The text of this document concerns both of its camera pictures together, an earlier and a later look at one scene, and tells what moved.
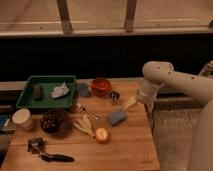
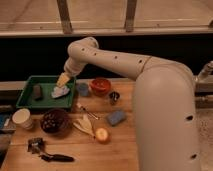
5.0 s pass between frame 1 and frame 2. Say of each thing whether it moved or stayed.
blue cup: stayed
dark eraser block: stayed
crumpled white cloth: stayed
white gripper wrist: moved
